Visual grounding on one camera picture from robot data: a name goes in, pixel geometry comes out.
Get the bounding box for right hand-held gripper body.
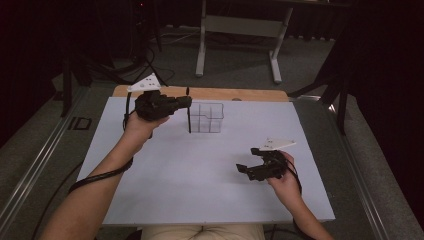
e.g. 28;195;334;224
247;137;297;183

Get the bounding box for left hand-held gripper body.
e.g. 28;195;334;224
126;72;179;122

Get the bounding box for black pen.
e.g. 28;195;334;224
185;86;193;134

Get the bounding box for clear plastic organizer box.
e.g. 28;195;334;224
188;101;225;134

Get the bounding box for person's right hand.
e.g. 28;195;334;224
266;150;304;205

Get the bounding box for person's left hand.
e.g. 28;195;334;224
122;111;171;149

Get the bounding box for white board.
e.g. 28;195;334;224
77;96;336;226

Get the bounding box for black tripod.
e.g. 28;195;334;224
131;0;170;88

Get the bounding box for person's beige pants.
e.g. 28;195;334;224
139;224;268;240

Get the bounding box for black metal stand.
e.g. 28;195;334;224
287;49;352;135
59;49;96;118

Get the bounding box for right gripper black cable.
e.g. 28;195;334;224
281;159;316;240

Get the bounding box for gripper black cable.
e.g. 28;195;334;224
281;159;316;240
31;91;135;240

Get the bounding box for white floor cable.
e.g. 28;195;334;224
149;23;202;45

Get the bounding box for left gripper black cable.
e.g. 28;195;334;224
31;91;135;240

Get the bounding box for white metal stand frame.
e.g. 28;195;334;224
195;0;295;85

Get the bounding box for metal floor rail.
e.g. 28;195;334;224
289;94;392;240
0;85;90;231

